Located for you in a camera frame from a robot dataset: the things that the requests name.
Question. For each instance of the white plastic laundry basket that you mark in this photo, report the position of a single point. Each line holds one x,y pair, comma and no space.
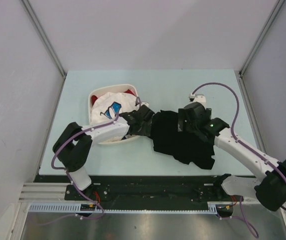
99,137

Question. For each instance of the black t shirt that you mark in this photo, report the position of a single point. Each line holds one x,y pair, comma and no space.
183,146

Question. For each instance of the right aluminium frame post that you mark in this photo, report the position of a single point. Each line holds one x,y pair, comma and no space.
277,8

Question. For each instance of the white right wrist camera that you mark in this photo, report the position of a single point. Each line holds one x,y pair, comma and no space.
199,98

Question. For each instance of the red t shirt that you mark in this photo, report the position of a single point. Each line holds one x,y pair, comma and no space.
94,97

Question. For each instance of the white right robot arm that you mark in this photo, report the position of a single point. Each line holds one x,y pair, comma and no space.
269,185

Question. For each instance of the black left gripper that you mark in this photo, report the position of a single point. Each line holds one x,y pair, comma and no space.
146,130

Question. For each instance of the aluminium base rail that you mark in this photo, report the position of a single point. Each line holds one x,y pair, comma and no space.
43,192

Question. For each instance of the slotted white cable duct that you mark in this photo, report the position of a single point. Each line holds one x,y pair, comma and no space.
86,208

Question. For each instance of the white t shirt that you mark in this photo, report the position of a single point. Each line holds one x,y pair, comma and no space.
108,105

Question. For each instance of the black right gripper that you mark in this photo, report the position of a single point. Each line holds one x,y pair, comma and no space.
182,117

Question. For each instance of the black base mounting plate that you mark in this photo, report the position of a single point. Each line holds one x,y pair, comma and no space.
156,192

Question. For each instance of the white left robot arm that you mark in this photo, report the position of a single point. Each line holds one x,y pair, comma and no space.
72,148

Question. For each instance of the left aluminium frame post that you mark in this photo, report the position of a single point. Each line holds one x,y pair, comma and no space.
35,21

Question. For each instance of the aluminium frame post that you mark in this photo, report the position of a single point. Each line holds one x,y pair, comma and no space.
277,8
35,21

